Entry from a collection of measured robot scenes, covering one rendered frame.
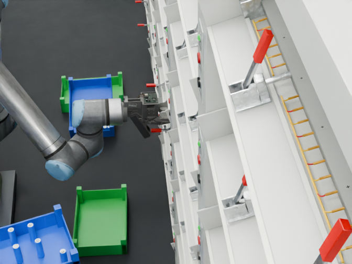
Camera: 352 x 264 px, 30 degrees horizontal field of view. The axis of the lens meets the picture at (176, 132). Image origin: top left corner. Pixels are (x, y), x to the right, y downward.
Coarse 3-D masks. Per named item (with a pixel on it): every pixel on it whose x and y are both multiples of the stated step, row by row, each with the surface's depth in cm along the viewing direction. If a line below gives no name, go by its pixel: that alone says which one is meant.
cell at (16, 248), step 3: (15, 246) 179; (18, 246) 179; (15, 249) 179; (18, 249) 179; (15, 252) 180; (18, 252) 180; (15, 255) 181; (18, 255) 181; (21, 255) 182; (18, 258) 181; (21, 258) 182; (18, 261) 182; (21, 261) 183
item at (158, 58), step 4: (156, 56) 254; (160, 56) 254; (156, 60) 255; (160, 60) 255; (160, 64) 256; (160, 68) 256; (160, 72) 254; (160, 76) 252; (160, 80) 250; (164, 92) 243; (164, 96) 241; (164, 100) 240; (168, 124) 229; (168, 136) 224; (168, 140) 222; (168, 160) 207
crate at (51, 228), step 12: (48, 216) 191; (60, 216) 191; (0, 228) 186; (24, 228) 190; (36, 228) 192; (48, 228) 193; (60, 228) 193; (0, 240) 189; (24, 240) 190; (48, 240) 189; (60, 240) 189; (72, 240) 182; (0, 252) 186; (12, 252) 186; (24, 252) 186; (36, 252) 186; (48, 252) 186; (72, 252) 176
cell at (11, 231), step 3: (9, 228) 184; (12, 228) 185; (9, 231) 184; (12, 231) 184; (9, 234) 184; (12, 234) 184; (15, 234) 186; (9, 237) 186; (12, 237) 185; (15, 237) 186; (12, 240) 186; (15, 240) 186; (12, 243) 187; (15, 243) 187
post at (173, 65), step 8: (168, 0) 162; (176, 0) 162; (168, 24) 169; (168, 64) 184; (176, 64) 174; (176, 120) 186; (176, 168) 197; (176, 176) 199; (176, 208) 208; (176, 216) 210; (176, 240) 219; (176, 248) 223
